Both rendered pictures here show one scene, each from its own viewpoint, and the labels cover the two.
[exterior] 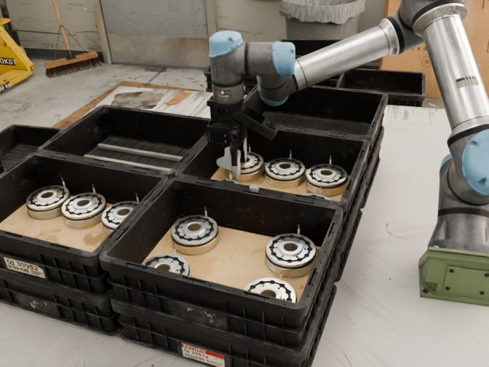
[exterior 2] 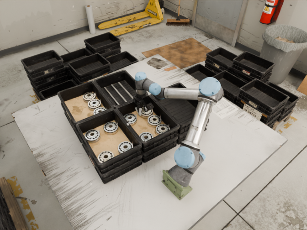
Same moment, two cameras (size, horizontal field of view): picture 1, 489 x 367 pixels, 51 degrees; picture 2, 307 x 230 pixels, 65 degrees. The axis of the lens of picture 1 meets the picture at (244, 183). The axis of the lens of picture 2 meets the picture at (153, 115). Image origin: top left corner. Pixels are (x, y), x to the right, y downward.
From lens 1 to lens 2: 96 cm
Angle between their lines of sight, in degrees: 28
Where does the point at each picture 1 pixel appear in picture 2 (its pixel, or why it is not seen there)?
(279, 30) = not seen: hidden behind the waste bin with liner
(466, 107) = (188, 136)
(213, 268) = (106, 140)
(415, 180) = (209, 144)
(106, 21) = (198, 8)
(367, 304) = (145, 174)
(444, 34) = (198, 107)
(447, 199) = not seen: hidden behind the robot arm
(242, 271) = (112, 145)
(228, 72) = (138, 86)
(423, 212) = not seen: hidden behind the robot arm
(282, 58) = (151, 90)
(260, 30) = (258, 36)
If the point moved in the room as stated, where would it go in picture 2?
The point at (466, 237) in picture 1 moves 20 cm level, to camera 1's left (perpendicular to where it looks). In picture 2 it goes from (174, 173) to (147, 158)
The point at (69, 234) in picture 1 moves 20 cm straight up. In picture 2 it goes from (86, 110) to (81, 90)
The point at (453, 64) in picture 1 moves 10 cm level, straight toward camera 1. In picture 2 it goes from (194, 119) to (180, 126)
